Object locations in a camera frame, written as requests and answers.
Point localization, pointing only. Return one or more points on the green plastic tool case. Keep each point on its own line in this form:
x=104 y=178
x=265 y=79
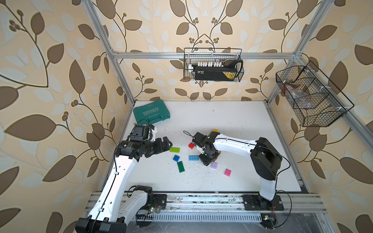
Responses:
x=151 y=113

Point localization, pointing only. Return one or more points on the plastic bag in basket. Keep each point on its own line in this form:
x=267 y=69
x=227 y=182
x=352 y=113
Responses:
x=295 y=95

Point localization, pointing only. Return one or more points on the light blue lego brick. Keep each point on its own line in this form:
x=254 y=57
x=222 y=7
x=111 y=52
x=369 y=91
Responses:
x=193 y=158

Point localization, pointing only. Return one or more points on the dark green long lego brick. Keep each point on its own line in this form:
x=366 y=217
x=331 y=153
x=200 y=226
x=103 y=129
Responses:
x=180 y=167

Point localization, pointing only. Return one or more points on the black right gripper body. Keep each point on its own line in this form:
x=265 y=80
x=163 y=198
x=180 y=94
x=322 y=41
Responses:
x=206 y=157

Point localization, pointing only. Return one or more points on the black battery charger in basket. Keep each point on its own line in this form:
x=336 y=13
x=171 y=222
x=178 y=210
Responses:
x=228 y=71

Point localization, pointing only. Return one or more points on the black wire basket wall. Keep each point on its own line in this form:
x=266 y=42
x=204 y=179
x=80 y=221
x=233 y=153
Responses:
x=326 y=104
x=208 y=56

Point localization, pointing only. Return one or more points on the blue square lego brick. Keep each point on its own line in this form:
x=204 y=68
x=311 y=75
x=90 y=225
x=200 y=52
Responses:
x=176 y=158

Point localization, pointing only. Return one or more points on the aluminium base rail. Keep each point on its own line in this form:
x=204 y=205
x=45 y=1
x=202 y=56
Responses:
x=202 y=207

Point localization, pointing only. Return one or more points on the black wire basket right wall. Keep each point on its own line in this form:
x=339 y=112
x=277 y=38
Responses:
x=326 y=104

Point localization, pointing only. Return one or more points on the red lego brick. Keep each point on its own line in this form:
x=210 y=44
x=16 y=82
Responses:
x=191 y=145

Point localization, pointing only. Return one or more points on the pink lego brick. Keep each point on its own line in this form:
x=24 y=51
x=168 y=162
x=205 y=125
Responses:
x=227 y=172

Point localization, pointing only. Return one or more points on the lime green long lego brick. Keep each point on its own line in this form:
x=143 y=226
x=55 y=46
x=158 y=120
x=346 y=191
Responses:
x=174 y=150

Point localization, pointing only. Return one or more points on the lilac lego brick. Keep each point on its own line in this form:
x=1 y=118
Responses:
x=214 y=165

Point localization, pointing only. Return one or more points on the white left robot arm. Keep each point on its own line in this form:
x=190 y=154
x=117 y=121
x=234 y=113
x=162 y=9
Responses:
x=116 y=180

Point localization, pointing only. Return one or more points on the black wire basket back wall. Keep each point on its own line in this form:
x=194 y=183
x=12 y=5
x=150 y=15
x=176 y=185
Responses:
x=208 y=56

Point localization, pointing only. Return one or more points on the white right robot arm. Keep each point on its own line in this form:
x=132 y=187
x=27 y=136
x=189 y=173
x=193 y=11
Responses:
x=265 y=158

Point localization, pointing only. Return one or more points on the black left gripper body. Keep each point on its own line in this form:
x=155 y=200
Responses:
x=155 y=147

